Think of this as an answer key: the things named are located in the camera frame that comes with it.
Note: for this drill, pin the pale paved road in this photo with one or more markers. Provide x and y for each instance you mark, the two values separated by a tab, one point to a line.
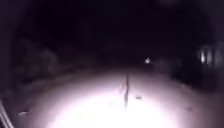
93	103

